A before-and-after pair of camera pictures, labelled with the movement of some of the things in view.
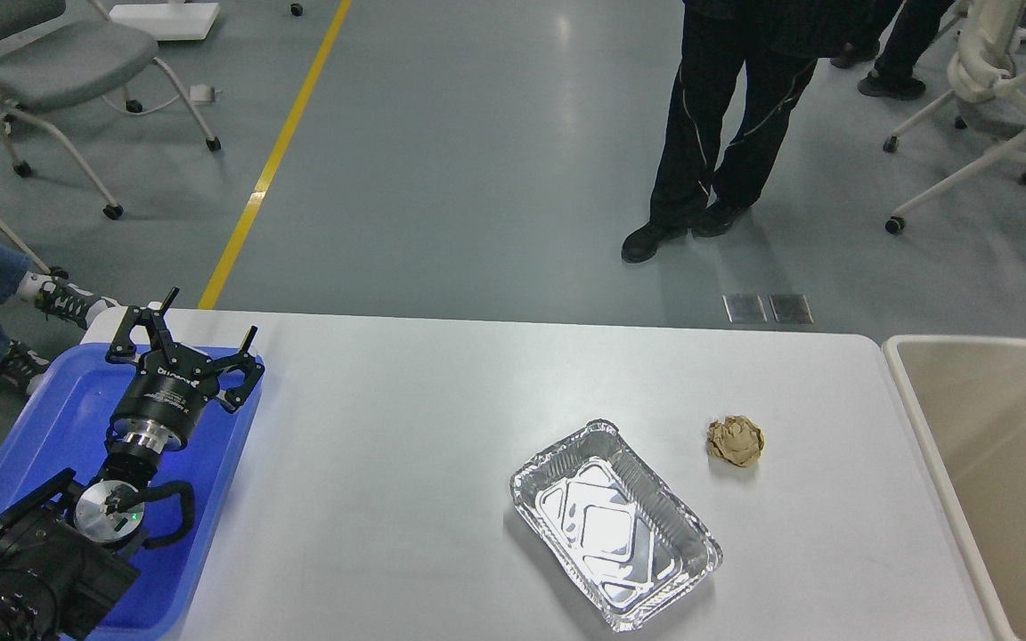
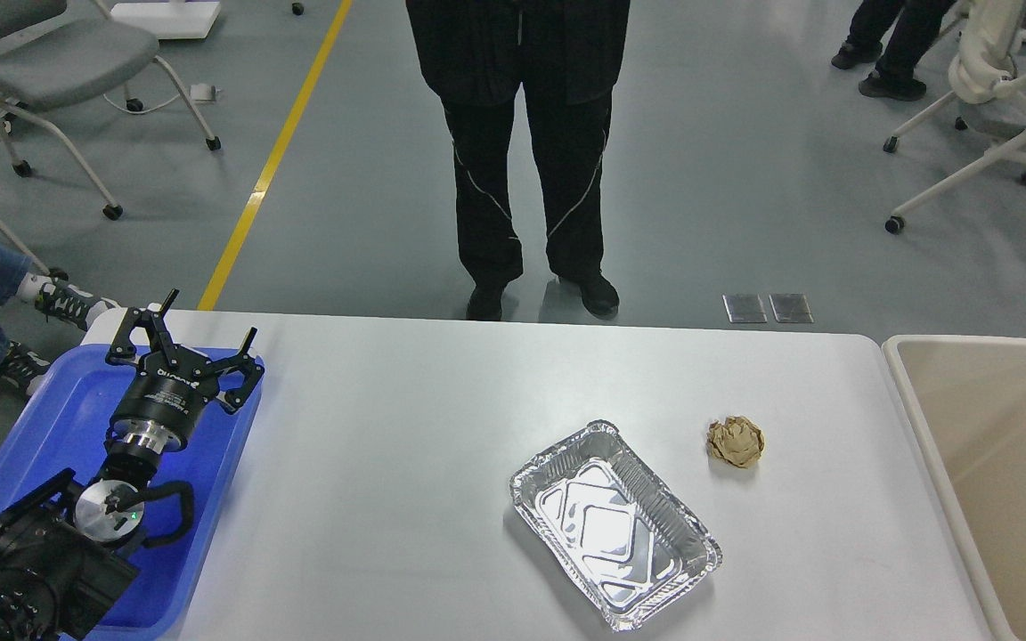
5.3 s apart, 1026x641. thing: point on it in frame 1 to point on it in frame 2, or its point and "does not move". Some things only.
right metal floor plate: (791, 308) does not move
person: (744, 65) to (476, 55)
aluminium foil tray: (623, 534) does not move
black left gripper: (160, 409) does not move
